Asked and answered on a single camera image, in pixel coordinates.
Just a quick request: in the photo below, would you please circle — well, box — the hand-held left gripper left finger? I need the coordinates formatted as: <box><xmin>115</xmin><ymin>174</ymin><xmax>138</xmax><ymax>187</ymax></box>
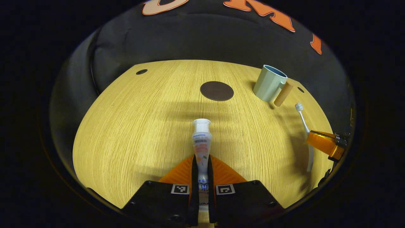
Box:
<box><xmin>121</xmin><ymin>155</ymin><xmax>200</xmax><ymax>228</ymax></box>

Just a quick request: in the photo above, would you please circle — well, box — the white toothpaste tube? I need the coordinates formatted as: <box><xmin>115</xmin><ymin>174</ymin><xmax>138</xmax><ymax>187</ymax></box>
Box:
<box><xmin>192</xmin><ymin>118</ymin><xmax>213</xmax><ymax>212</ymax></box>

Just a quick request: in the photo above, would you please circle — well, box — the black backdrop cloth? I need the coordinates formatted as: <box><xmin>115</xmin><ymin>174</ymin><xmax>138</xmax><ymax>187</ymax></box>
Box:
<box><xmin>47</xmin><ymin>0</ymin><xmax>357</xmax><ymax>197</ymax></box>

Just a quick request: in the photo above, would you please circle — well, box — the pale green cup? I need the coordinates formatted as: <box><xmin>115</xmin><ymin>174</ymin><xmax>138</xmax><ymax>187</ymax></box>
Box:
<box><xmin>252</xmin><ymin>65</ymin><xmax>294</xmax><ymax>107</ymax></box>

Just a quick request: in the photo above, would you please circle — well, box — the white toothbrush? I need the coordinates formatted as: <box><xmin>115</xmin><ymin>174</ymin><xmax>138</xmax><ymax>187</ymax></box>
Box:
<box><xmin>295</xmin><ymin>102</ymin><xmax>315</xmax><ymax>173</ymax></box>

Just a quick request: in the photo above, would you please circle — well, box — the dark brown round coaster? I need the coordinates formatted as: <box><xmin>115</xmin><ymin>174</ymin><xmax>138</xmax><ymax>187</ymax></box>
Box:
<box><xmin>200</xmin><ymin>81</ymin><xmax>234</xmax><ymax>102</ymax></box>

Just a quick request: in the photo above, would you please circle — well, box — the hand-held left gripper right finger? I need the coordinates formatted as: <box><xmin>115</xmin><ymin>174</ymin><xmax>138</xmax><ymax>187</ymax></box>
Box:
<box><xmin>207</xmin><ymin>155</ymin><xmax>286</xmax><ymax>228</ymax></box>

